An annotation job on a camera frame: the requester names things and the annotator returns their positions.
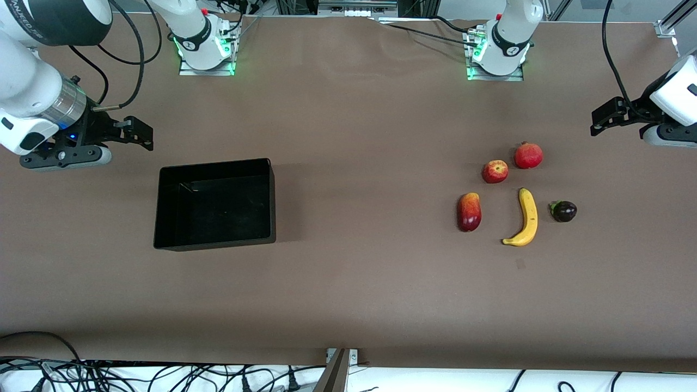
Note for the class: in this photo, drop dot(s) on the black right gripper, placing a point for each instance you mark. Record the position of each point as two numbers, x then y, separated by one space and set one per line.
92 129

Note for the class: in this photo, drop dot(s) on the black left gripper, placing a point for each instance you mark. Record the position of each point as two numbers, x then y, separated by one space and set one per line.
635 113

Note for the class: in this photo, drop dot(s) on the black rectangular plastic box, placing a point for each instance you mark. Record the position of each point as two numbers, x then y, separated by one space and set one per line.
218 212

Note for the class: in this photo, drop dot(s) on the red yellow apple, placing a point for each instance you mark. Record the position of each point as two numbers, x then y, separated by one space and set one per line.
495 171

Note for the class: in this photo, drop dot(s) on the yellow banana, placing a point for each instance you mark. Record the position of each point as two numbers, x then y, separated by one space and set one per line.
528 218

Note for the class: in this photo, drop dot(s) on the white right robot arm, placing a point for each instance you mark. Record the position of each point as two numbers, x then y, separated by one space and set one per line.
27 81

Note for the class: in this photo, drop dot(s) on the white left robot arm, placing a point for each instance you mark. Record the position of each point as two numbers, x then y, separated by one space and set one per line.
506 32

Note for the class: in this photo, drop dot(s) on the red pomegranate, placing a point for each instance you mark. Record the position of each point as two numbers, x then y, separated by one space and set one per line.
529 156

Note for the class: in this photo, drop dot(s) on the dark purple mangosteen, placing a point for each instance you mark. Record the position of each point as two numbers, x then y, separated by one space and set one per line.
564 212

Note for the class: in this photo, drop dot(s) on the red yellow mango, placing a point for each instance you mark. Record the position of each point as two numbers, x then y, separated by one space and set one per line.
469 213

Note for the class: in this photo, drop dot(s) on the metal socket strip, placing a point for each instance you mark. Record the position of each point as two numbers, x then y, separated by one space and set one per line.
356 10

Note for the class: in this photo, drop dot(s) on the brown table cover sheet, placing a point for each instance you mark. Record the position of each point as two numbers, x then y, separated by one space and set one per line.
354 299

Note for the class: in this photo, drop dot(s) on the dark slanted beam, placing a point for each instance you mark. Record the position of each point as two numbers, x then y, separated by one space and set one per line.
332 378

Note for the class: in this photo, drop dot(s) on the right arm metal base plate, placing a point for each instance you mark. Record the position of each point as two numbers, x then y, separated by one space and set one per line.
207 72

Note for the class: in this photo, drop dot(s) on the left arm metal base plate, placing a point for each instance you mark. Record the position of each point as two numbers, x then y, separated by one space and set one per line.
512 78

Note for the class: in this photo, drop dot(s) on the aluminium frame profile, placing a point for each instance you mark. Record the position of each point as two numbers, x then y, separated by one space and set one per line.
667 27

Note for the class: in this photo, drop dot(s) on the small metal bracket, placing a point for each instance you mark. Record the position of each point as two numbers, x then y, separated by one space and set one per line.
354 356

